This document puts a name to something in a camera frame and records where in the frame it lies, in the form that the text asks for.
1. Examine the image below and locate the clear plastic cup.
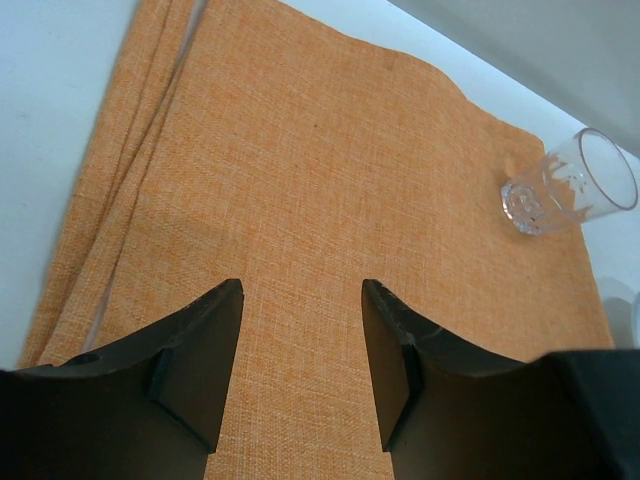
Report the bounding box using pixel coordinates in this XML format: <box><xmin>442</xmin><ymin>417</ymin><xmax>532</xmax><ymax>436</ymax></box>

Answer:
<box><xmin>500</xmin><ymin>128</ymin><xmax>639</xmax><ymax>235</ymax></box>

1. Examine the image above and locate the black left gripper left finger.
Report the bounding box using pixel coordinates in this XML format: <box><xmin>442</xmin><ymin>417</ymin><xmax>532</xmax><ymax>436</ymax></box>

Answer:
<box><xmin>1</xmin><ymin>279</ymin><xmax>244</xmax><ymax>479</ymax></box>

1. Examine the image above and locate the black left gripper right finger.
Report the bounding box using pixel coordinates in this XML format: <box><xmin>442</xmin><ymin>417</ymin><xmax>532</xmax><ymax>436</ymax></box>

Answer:
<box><xmin>361</xmin><ymin>279</ymin><xmax>639</xmax><ymax>479</ymax></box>

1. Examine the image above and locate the orange cloth placemat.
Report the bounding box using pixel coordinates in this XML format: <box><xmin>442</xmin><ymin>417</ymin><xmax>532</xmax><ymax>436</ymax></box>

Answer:
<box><xmin>20</xmin><ymin>1</ymin><xmax>612</xmax><ymax>479</ymax></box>

